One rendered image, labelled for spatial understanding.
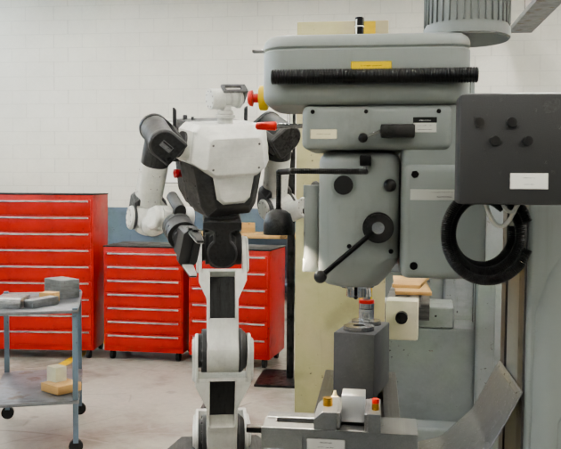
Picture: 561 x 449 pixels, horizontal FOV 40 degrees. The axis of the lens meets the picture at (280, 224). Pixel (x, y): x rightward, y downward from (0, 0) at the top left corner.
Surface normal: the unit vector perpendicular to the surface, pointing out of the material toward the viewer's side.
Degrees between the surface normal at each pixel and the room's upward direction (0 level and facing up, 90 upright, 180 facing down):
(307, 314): 90
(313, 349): 90
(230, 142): 99
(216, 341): 65
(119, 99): 90
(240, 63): 90
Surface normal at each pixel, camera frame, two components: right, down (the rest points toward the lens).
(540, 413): -0.65, 0.01
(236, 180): 0.48, 0.21
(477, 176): -0.12, 0.05
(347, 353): -0.33, 0.05
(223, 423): 0.06, -0.82
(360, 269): -0.11, 0.51
